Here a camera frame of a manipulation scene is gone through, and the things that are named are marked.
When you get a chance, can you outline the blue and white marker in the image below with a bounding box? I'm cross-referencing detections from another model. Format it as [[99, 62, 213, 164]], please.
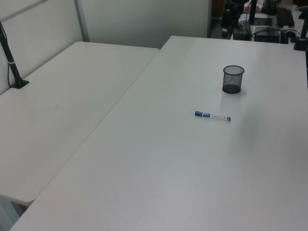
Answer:
[[193, 110, 232, 122]]

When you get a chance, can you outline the black mesh pen cup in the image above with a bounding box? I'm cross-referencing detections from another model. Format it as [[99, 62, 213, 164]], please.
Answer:
[[222, 65, 245, 94]]

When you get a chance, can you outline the white side table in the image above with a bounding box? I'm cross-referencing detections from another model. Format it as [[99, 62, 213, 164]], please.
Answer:
[[0, 41, 161, 207]]

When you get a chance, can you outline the small black box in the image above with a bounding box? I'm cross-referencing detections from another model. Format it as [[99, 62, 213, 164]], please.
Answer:
[[220, 9, 232, 27]]

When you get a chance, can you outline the black equipment box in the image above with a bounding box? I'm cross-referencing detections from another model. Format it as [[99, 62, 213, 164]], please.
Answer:
[[232, 22, 251, 41]]

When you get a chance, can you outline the black controller unit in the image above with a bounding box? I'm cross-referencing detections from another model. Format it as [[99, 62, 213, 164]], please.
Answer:
[[254, 26, 282, 43]]

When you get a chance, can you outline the black vertical pole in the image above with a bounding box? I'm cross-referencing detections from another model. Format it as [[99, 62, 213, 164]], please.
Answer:
[[249, 0, 257, 25]]

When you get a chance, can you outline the grey metal partition post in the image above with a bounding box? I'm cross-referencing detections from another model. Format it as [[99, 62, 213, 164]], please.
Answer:
[[74, 0, 90, 42]]

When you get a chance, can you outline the black clamped camera stand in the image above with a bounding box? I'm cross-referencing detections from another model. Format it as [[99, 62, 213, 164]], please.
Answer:
[[0, 20, 30, 90], [293, 7, 308, 51]]

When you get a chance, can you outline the grey metal partition rail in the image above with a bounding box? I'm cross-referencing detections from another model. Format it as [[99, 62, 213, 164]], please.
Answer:
[[0, 0, 49, 22]]

